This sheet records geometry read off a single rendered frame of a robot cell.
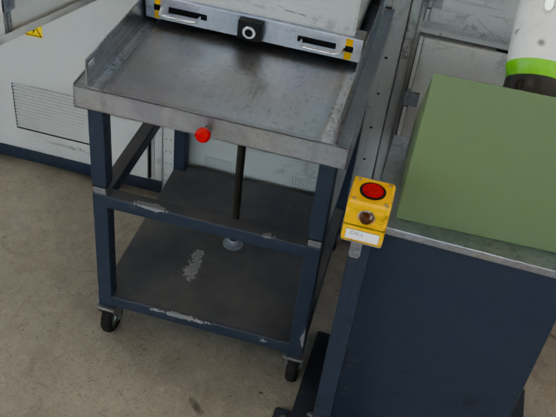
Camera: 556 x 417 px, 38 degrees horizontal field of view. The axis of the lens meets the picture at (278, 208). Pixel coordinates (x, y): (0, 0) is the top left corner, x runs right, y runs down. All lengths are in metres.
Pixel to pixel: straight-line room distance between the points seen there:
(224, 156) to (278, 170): 0.18
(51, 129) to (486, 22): 1.47
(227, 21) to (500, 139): 0.76
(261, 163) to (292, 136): 0.93
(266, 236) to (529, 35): 0.75
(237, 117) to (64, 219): 1.15
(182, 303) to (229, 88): 0.68
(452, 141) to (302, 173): 1.11
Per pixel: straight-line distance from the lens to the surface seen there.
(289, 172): 2.63
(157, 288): 2.29
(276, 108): 1.79
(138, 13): 2.04
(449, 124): 1.56
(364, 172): 2.58
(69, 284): 2.55
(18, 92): 2.85
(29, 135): 2.93
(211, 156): 2.69
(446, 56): 2.31
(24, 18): 2.08
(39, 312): 2.49
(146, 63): 1.92
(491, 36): 2.30
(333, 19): 1.94
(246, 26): 1.96
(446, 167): 1.62
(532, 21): 1.66
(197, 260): 2.37
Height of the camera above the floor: 1.83
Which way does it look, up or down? 40 degrees down
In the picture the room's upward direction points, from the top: 8 degrees clockwise
